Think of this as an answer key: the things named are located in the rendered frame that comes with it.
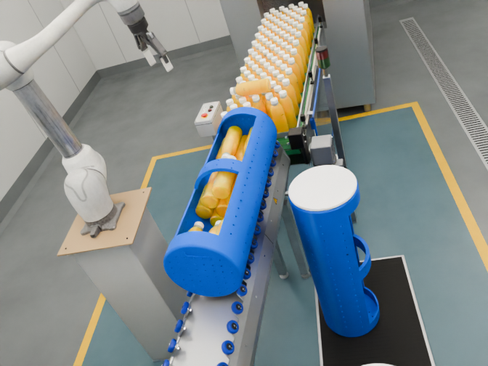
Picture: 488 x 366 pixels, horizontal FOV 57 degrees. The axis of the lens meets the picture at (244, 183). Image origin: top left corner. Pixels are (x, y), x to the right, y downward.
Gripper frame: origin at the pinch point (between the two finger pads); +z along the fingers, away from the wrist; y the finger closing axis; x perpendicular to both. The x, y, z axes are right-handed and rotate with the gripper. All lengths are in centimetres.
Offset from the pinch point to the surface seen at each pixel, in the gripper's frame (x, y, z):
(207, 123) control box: -16, 24, 54
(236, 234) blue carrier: 31, -63, 36
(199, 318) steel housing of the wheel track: 59, -61, 56
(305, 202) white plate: -1, -62, 53
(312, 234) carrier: 4, -66, 67
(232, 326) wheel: 53, -77, 52
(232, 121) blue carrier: -16.8, -2.6, 44.0
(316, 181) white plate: -13, -57, 55
